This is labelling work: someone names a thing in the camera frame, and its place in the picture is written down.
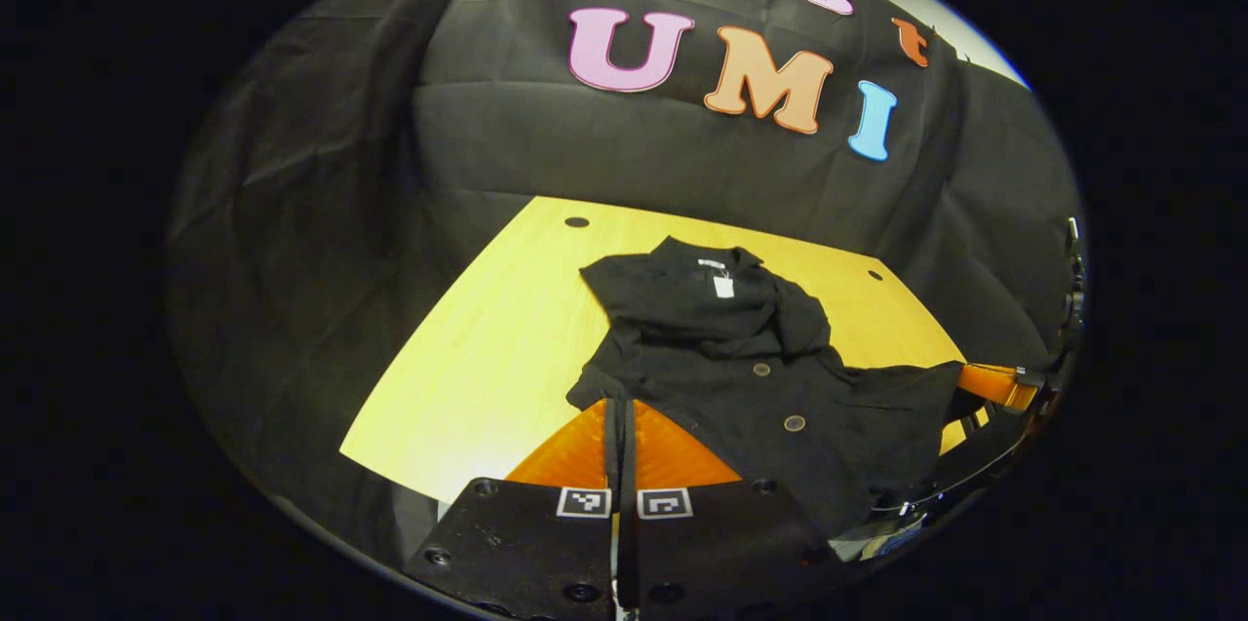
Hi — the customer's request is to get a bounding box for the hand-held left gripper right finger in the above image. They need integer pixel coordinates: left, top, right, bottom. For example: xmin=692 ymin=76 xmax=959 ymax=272
xmin=632 ymin=397 xmax=845 ymax=621

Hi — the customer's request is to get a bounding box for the black button-up shirt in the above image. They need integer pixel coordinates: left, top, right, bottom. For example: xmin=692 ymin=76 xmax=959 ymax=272
xmin=565 ymin=236 xmax=986 ymax=544

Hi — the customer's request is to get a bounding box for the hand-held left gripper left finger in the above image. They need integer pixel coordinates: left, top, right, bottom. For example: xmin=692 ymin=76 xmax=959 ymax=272
xmin=405 ymin=397 xmax=620 ymax=621

